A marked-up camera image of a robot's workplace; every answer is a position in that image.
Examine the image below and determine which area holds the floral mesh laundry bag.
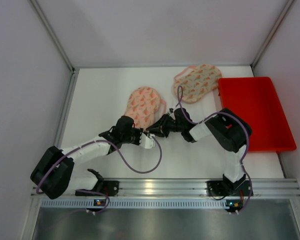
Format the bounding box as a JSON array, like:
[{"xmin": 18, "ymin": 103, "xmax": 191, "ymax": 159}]
[{"xmin": 173, "ymin": 63, "xmax": 223, "ymax": 104}]

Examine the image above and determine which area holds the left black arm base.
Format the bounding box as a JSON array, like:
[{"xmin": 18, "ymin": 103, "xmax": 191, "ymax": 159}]
[{"xmin": 75, "ymin": 178, "xmax": 120, "ymax": 197}]

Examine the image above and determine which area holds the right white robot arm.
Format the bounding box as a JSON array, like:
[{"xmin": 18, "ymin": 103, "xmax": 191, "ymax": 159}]
[{"xmin": 146, "ymin": 108, "xmax": 252, "ymax": 190}]

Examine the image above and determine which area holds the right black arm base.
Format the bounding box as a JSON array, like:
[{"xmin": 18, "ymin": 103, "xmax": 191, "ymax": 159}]
[{"xmin": 206, "ymin": 180, "xmax": 252, "ymax": 200}]

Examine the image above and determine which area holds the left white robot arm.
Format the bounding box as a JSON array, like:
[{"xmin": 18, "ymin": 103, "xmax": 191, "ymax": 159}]
[{"xmin": 30, "ymin": 115, "xmax": 154, "ymax": 199}]

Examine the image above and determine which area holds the red plastic tray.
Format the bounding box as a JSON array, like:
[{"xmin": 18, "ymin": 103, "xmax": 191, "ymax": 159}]
[{"xmin": 218, "ymin": 76, "xmax": 297, "ymax": 154}]

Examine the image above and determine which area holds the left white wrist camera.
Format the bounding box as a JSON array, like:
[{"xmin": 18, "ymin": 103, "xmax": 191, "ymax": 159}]
[{"xmin": 139, "ymin": 133, "xmax": 156, "ymax": 149}]

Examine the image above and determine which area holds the aluminium mounting rail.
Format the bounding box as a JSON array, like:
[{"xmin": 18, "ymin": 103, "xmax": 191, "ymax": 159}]
[{"xmin": 106, "ymin": 178, "xmax": 300, "ymax": 199}]

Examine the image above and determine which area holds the slotted grey cable duct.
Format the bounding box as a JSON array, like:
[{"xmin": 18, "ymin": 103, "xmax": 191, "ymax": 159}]
[{"xmin": 40, "ymin": 197, "xmax": 240, "ymax": 210}]

